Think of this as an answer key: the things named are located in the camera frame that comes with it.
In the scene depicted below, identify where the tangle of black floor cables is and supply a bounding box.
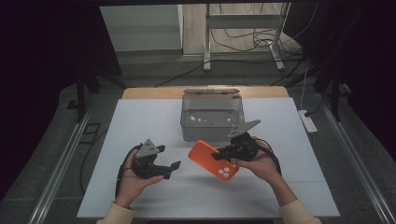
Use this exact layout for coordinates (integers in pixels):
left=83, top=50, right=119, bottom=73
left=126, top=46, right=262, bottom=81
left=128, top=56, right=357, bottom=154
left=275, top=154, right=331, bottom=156
left=210, top=2, right=319, bottom=54

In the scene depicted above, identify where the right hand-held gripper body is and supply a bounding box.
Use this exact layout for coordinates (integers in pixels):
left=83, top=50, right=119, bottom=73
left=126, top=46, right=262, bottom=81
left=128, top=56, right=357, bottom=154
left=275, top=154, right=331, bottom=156
left=226, top=119, right=262, bottom=162

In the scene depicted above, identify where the clear grey storage box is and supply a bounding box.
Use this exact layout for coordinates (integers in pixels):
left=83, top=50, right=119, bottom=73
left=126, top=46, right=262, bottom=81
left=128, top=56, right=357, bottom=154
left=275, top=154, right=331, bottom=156
left=179, top=88, right=247, bottom=143

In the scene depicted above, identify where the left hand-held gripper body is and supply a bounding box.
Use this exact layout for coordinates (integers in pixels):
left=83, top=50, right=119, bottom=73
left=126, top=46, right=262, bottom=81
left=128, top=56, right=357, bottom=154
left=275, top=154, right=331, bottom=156
left=132, top=138, right=173, bottom=180

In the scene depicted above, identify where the black power plug cable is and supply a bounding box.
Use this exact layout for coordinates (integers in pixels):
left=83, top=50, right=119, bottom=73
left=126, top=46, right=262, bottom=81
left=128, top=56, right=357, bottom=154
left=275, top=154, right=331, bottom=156
left=304, top=92, right=326, bottom=119

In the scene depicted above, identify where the person's right hand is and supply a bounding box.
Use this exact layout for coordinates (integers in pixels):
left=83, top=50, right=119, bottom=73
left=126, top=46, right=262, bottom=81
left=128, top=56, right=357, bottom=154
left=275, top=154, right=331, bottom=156
left=230, top=140, right=283, bottom=188

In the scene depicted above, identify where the long black floor cable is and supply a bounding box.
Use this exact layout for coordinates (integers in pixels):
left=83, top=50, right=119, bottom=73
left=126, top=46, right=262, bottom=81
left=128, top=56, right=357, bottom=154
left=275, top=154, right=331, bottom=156
left=153, top=57, right=304, bottom=89

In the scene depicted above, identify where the aluminium floor rail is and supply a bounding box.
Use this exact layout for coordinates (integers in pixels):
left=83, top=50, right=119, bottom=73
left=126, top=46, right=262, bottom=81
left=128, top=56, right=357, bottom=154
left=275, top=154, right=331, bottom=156
left=317, top=92, right=396, bottom=224
left=27, top=106, right=92, bottom=224

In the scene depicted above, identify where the black stand leg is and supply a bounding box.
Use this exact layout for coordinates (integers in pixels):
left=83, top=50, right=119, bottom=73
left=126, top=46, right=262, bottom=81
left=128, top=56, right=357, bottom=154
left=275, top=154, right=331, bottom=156
left=65, top=70, right=105, bottom=123
left=313, top=66, right=351, bottom=122

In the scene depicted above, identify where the white cable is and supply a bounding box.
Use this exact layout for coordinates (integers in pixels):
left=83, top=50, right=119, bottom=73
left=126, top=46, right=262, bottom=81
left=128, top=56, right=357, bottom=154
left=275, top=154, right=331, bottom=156
left=299, top=65, right=310, bottom=112

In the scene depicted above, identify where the orange phone case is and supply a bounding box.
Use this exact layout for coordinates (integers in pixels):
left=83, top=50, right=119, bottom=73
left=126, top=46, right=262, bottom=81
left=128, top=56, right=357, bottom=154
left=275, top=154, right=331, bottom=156
left=187, top=139, right=241, bottom=183

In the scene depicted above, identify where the grey metal stand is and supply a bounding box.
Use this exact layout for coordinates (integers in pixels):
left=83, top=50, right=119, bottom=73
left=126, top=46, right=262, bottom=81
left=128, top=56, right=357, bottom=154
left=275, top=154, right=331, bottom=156
left=203, top=2, right=291, bottom=73

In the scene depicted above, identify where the right hand-held gripper black cable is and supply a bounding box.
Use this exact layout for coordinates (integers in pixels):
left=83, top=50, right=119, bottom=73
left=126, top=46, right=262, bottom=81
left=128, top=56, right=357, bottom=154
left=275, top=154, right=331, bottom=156
left=254, top=137, right=283, bottom=177

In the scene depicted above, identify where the hand-held gripper black cable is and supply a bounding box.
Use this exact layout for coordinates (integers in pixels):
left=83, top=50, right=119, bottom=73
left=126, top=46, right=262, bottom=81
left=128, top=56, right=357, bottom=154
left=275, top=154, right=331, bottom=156
left=114, top=143, right=144, bottom=200
left=254, top=137, right=283, bottom=177

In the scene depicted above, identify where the person's left hand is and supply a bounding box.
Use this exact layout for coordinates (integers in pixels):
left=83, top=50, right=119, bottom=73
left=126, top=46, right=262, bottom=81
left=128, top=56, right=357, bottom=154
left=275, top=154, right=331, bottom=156
left=115, top=158, right=165, bottom=209

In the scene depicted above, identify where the white power strip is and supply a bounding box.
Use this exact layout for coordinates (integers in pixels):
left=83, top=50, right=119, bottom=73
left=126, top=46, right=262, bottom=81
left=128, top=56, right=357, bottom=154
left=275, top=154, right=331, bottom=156
left=297, top=109, right=318, bottom=135

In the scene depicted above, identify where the white table board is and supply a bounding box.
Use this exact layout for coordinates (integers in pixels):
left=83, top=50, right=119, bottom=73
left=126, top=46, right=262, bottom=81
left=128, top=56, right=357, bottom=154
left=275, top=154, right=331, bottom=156
left=76, top=97, right=341, bottom=219

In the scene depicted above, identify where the white wall panel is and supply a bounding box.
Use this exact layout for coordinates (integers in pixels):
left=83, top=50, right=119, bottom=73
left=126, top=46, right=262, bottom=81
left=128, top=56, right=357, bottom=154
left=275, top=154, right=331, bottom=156
left=99, top=4, right=184, bottom=52

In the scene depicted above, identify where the left hand-held gripper black cable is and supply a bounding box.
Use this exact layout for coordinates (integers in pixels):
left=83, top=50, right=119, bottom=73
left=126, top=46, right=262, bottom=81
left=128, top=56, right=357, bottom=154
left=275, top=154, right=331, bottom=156
left=114, top=143, right=144, bottom=200

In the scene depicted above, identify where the thin black floor cable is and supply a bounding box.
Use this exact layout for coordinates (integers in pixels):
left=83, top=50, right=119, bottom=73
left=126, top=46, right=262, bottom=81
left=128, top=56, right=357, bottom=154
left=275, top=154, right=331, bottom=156
left=78, top=126, right=110, bottom=194

